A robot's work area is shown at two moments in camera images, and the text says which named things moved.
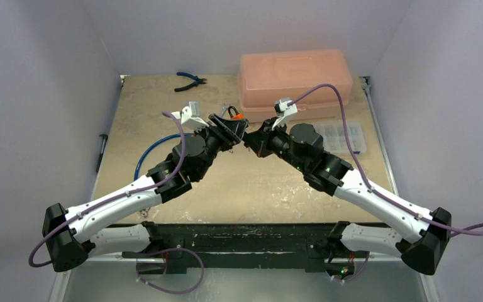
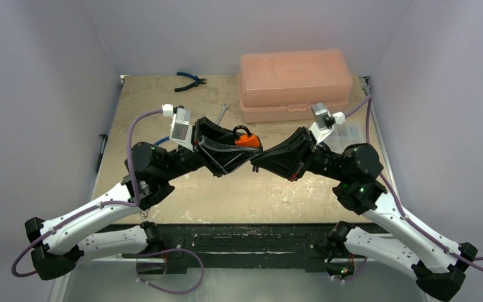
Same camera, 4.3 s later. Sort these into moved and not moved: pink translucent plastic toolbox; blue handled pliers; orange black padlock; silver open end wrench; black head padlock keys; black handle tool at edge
Moved: orange black padlock; black head padlock keys
Not moved: pink translucent plastic toolbox; silver open end wrench; black handle tool at edge; blue handled pliers
